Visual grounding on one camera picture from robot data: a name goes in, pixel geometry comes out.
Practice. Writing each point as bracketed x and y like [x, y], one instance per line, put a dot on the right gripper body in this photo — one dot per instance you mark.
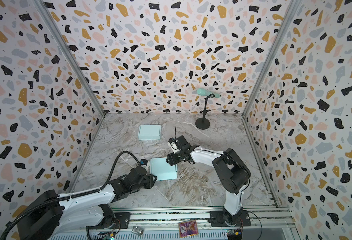
[174, 157]

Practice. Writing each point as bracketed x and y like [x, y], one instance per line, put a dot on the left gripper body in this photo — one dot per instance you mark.
[137, 187]

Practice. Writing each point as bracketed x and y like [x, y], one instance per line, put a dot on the mint paper box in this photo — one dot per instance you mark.
[163, 170]
[149, 132]

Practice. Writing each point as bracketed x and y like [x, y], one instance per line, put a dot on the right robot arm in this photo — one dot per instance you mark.
[232, 172]

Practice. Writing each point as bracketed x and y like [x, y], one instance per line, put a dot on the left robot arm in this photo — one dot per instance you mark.
[53, 213]

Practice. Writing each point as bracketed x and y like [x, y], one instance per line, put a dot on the black microphone stand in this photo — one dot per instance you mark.
[202, 123]

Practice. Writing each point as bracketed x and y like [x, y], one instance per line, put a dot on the colourful square card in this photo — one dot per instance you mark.
[188, 228]

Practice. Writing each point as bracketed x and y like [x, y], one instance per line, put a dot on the circuit board left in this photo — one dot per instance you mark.
[110, 235]

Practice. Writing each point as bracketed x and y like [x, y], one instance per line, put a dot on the circuit board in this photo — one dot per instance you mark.
[234, 234]
[110, 235]

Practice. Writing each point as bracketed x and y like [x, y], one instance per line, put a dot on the circuit board right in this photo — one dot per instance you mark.
[234, 234]

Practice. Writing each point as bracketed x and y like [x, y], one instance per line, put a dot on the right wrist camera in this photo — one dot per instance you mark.
[172, 144]

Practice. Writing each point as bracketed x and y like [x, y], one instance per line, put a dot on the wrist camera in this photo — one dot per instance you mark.
[145, 163]
[172, 144]

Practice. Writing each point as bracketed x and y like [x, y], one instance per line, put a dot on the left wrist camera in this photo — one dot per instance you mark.
[145, 163]

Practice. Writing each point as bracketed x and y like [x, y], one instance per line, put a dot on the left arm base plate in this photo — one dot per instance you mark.
[118, 220]

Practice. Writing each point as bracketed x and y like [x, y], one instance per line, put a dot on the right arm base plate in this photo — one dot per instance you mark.
[225, 219]

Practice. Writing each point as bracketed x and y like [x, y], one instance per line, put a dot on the aluminium mounting rail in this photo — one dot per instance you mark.
[267, 223]

